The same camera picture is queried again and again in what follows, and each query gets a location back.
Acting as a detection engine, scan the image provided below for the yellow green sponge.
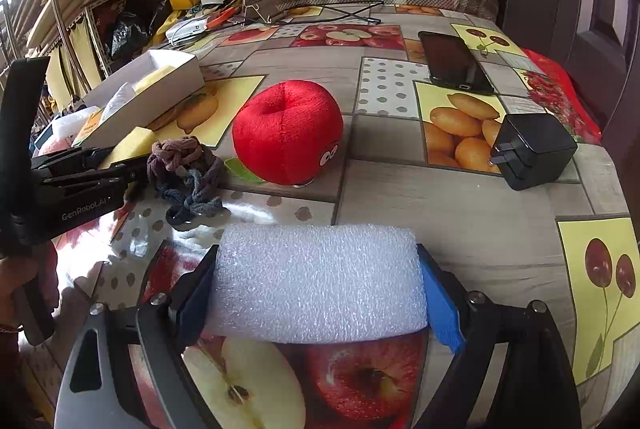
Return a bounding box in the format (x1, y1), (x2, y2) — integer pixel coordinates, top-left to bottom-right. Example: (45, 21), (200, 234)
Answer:
(100, 126), (157, 169)

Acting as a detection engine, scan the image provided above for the purple blue braided scrunchie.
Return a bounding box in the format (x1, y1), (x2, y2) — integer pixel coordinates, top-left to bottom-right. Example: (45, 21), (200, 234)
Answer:
(146, 136), (224, 227)

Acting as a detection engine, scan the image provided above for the white foam block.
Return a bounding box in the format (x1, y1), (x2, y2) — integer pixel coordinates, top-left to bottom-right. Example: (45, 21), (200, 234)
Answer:
(205, 224), (427, 345)

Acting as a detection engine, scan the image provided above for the red plush apple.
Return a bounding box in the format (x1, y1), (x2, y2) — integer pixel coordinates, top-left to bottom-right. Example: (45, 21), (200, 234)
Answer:
(232, 80), (344, 186)

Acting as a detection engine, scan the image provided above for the person's left hand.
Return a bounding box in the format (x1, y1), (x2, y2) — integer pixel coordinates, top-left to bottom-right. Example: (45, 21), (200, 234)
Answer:
(1, 248), (60, 333)

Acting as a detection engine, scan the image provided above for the yellow curtain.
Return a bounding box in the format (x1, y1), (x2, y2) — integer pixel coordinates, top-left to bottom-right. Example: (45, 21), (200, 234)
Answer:
(46, 18), (103, 110)

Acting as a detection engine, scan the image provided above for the white shallow cardboard tray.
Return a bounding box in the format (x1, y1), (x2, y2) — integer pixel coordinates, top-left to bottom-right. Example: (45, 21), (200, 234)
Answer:
(79, 50), (204, 148)

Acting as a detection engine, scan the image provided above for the black plastic bag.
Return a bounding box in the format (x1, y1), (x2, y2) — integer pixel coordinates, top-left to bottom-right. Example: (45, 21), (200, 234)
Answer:
(110, 12), (149, 60)

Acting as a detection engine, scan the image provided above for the white power strip box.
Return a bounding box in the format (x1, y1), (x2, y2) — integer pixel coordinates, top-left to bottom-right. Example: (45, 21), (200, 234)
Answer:
(165, 17), (212, 44)

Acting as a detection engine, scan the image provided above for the black power adapter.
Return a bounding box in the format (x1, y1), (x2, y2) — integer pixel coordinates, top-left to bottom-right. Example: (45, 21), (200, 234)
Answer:
(489, 114), (577, 190)

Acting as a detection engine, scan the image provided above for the black smartphone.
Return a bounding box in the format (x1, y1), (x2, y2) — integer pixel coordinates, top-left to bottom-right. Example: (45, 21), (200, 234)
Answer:
(418, 31), (495, 95)

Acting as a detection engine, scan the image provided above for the brown wooden door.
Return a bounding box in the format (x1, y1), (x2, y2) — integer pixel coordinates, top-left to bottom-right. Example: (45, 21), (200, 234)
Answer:
(497, 0), (639, 220)

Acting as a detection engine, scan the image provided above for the orange handled tool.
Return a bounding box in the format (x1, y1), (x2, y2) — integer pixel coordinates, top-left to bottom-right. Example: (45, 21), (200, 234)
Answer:
(205, 6), (240, 30)

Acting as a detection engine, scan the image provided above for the black cable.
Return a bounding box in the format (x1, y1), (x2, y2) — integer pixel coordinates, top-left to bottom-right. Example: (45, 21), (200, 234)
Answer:
(244, 0), (386, 26)

